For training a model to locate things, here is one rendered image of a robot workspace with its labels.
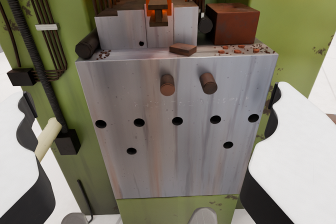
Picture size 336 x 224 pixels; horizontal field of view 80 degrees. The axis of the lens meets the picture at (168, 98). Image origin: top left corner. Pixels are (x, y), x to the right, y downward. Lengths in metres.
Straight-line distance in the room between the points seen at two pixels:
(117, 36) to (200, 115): 0.24
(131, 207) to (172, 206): 0.13
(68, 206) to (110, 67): 1.04
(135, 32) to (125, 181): 0.40
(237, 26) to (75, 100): 0.53
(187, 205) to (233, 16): 0.56
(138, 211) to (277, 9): 0.71
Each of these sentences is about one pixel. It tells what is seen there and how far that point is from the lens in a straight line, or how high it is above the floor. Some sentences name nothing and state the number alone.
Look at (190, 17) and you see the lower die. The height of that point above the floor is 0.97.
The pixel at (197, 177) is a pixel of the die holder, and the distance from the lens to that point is 0.61.
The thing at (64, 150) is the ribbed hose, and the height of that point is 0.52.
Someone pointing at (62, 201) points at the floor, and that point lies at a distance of 1.37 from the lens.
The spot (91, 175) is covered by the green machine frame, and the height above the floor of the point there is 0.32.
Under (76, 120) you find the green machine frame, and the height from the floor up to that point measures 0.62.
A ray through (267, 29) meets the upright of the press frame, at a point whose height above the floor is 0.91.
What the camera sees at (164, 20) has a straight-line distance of 0.32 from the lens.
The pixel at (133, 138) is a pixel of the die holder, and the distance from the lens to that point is 0.50.
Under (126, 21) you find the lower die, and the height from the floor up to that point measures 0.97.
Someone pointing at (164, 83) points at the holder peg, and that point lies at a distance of 0.36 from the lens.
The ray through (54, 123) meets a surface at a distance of 0.76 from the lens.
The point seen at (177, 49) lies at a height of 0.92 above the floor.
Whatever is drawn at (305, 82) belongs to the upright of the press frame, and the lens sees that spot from 0.77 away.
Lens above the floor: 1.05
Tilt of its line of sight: 33 degrees down
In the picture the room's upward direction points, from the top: 2 degrees counter-clockwise
